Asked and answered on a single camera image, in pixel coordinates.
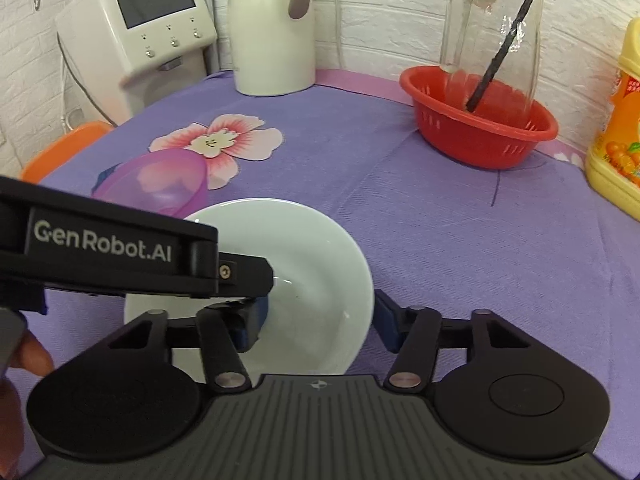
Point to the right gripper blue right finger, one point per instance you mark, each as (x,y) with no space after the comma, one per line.
(391,321)

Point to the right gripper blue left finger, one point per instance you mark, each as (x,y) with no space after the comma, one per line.
(249,317)

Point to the white bowl red floral pattern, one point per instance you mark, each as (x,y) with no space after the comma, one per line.
(321,304)

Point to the purple plastic bowl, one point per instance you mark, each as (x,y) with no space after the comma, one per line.
(170,182)

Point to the purple floral tablecloth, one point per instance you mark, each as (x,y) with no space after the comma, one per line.
(534,244)

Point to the red plastic basket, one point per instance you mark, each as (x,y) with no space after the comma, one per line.
(482,140)

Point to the white water dispenser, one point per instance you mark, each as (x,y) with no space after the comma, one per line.
(124,55)

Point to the yellow detergent bottle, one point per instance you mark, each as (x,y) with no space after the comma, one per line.
(612,162)

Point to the white thermos jug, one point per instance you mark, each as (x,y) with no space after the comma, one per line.
(272,46)

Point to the black stirring stick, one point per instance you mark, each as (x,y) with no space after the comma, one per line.
(506,53)

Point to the glass pitcher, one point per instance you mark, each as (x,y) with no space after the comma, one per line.
(455,59)

